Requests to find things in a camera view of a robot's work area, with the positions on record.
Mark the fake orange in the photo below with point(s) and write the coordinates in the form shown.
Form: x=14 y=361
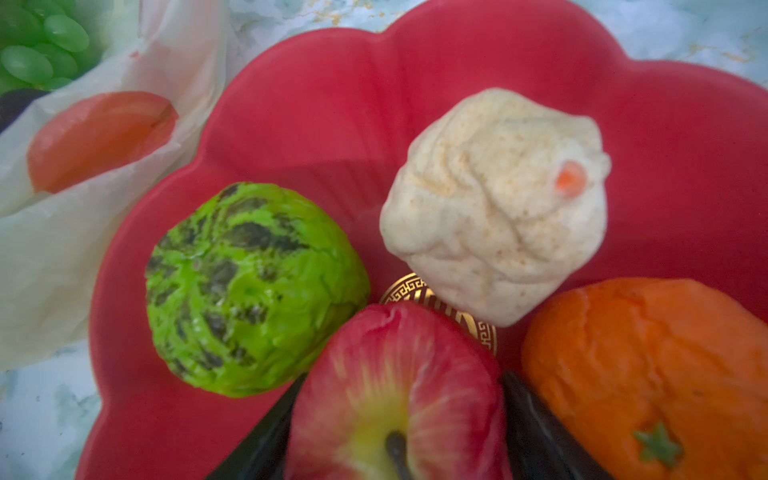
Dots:
x=655 y=378

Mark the translucent yellowish plastic bag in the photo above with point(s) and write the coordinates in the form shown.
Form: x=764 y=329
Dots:
x=79 y=158

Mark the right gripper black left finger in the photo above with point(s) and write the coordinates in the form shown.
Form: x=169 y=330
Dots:
x=261 y=454

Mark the fake green custard apple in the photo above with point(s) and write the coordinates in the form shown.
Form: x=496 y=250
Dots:
x=244 y=294

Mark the fake red apple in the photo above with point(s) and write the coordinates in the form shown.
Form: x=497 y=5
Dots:
x=400 y=392

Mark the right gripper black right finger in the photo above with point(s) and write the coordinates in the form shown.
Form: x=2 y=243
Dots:
x=539 y=446

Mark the fake green grapes bunch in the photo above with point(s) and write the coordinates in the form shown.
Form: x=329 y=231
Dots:
x=46 y=45

